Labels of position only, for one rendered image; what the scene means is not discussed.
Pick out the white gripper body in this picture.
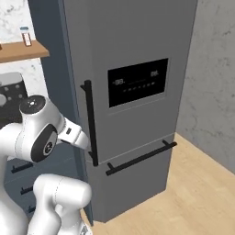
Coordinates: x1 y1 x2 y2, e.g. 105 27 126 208
72 125 91 151

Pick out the grey fridge drawer front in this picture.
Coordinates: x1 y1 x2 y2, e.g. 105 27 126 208
86 134 176 224

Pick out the grey fridge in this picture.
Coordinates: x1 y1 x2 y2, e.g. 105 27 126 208
62 0 199 224

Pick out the grey fridge door with display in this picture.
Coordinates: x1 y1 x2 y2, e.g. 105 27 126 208
62 0 199 167

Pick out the blue drawer cabinet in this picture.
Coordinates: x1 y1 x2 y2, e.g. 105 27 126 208
3 140 86 222

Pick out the blue tall side panel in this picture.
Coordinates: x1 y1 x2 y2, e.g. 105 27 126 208
27 0 95 228

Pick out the small jar with blue lid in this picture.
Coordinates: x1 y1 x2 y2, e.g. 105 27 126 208
19 26 33 48

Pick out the black vertical fridge door handle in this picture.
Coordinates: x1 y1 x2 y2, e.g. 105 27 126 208
79 79 100 168

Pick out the black horizontal fridge drawer handle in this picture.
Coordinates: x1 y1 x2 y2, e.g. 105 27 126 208
105 140 178 177

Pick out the wooden wall shelf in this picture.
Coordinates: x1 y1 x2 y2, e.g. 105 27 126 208
0 39 50 64

